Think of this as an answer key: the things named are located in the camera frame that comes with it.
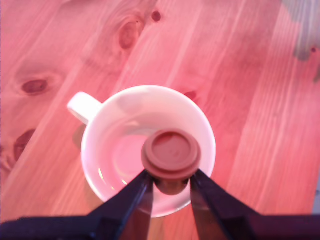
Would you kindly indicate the cartoon print ceramic mug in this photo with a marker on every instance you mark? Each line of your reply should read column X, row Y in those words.
column 120, row 140

